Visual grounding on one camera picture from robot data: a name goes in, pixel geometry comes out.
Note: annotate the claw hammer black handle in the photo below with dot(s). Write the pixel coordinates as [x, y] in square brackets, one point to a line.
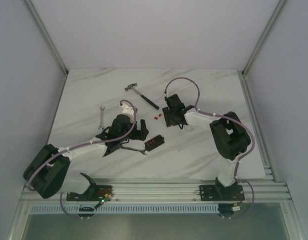
[132, 87]

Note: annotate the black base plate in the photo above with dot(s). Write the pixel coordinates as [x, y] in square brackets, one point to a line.
[98, 192]
[220, 193]

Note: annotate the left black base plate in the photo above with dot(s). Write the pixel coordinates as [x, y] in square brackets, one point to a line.
[98, 192]

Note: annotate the black fuse box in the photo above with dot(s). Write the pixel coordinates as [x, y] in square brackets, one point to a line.
[154, 143]

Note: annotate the clear plastic fuse box cover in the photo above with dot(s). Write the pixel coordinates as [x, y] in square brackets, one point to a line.
[188, 128]

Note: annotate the slotted cable duct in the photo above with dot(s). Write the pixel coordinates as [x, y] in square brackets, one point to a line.
[127, 208]

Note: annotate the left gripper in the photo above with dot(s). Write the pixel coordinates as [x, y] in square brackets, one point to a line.
[138, 131]

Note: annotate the small silver wrench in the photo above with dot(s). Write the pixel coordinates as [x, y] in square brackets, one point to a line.
[101, 125]

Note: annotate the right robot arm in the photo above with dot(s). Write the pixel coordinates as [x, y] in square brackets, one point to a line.
[231, 141]

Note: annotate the large silver open-end wrench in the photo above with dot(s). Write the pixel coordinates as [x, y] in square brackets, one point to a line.
[142, 151]

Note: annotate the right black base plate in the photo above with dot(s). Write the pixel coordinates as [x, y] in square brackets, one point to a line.
[220, 193]

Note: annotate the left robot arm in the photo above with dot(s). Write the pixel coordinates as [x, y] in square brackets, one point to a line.
[55, 169]

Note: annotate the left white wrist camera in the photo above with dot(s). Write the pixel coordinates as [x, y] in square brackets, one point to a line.
[129, 111]

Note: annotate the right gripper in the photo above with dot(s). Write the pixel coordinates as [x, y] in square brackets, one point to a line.
[168, 121]

